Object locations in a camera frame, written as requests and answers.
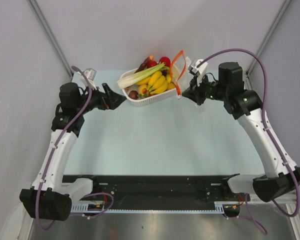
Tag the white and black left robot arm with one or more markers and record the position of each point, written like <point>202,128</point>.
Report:
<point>47,198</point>

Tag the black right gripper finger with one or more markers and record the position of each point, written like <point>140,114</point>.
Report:
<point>193,96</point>
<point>190,89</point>

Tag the green white celery stalk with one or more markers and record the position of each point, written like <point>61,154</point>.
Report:
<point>134,78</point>

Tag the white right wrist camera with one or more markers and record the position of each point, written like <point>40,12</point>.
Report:
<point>198,67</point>

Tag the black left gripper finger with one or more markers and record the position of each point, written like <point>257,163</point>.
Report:
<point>108,92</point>
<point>115,100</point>

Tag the right aluminium corner post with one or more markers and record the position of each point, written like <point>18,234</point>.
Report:
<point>283,9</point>

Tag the aluminium corner post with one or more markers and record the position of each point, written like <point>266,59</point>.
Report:
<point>283,9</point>
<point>39,15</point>

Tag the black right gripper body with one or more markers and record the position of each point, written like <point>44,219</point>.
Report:
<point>209,90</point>

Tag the left aluminium corner post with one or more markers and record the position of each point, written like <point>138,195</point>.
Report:
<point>39,15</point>

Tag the white perforated plastic basket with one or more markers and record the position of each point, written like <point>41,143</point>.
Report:
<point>145,101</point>

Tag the yellow banana bunch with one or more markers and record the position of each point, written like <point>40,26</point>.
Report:
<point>159,82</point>

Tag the red pomegranate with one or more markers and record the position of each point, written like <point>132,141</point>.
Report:
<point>151,63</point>

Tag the aluminium frame rail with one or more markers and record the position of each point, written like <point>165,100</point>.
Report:
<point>289,198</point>

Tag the clear zip bag red zipper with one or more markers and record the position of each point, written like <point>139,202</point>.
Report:
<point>179,72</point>

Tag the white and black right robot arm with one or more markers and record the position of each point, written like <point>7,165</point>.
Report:
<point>281,173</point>

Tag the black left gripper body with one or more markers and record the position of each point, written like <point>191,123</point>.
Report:
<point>96,100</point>

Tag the red apple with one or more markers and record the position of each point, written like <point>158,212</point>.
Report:
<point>165,60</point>

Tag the dark purple passion fruit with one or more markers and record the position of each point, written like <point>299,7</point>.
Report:
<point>133,95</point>

